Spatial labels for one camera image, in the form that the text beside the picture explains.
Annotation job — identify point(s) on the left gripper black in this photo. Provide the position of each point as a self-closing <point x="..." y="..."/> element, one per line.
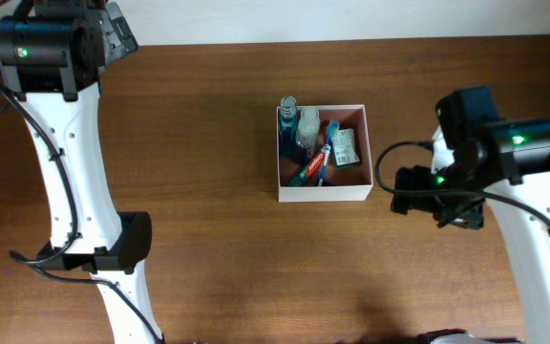
<point x="117" y="31"/>

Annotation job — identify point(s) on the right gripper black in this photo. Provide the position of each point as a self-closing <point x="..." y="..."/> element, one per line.
<point x="412" y="178"/>

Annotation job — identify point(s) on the green white soap box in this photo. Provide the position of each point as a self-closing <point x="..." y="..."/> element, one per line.
<point x="343" y="146"/>

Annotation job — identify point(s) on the blue disposable razor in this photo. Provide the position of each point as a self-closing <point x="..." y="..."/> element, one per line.
<point x="329" y="183"/>

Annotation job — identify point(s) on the Colgate toothpaste tube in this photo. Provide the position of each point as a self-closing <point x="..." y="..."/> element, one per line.
<point x="309" y="172"/>

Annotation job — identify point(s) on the blue white toothbrush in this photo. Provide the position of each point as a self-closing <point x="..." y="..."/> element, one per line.
<point x="333" y="127"/>

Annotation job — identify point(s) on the purple pump soap bottle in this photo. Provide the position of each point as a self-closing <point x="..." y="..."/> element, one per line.
<point x="307" y="132"/>

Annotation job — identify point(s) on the teal mouthwash bottle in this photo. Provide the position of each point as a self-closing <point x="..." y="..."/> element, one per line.
<point x="288" y="121"/>

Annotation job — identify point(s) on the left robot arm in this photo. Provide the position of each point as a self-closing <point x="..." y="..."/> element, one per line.
<point x="52" y="54"/>

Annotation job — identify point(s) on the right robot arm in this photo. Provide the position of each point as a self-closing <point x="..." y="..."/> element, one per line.
<point x="520" y="203"/>

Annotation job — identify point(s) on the white open cardboard box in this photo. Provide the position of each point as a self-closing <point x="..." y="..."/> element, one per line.
<point x="354" y="183"/>

